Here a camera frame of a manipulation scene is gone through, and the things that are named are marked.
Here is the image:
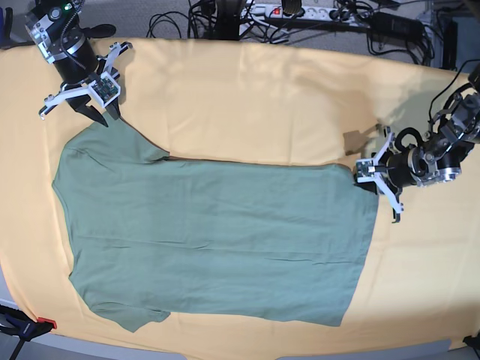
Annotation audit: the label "white power strip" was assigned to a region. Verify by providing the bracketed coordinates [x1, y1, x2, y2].
[247, 2, 366, 27]

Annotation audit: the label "black clamp at right corner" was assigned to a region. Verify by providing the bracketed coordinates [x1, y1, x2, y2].
[463, 332, 480, 352]

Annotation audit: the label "black box on floor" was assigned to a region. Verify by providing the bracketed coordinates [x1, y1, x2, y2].
[442, 20, 458, 71]

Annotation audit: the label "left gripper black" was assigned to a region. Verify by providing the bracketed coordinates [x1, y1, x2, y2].
[354, 150, 415, 195]

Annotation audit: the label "tangled black cables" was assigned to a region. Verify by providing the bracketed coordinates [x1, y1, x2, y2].
[145, 0, 440, 68]

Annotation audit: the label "black central stand post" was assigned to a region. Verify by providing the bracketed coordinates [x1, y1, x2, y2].
[214, 0, 243, 41]

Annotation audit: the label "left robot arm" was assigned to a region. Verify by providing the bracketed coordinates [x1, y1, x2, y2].
[354, 67, 479, 197]

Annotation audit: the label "blue clamp with red pad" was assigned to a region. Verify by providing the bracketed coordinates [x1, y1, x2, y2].
[1, 305, 57, 360]

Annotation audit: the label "green T-shirt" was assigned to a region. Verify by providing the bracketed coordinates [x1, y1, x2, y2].
[52, 120, 378, 332]

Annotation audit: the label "blue chair at left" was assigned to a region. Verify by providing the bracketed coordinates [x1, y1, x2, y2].
[1, 7, 35, 50]

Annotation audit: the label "black power adapter brick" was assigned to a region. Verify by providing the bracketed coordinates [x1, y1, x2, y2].
[369, 12, 425, 42]

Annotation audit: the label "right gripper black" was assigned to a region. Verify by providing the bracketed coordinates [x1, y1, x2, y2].
[52, 37, 121, 128]

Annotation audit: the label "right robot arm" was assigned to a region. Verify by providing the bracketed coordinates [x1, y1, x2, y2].
[25, 1, 132, 127]

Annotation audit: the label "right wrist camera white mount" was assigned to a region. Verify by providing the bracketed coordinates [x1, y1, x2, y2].
[38, 41, 133, 120]

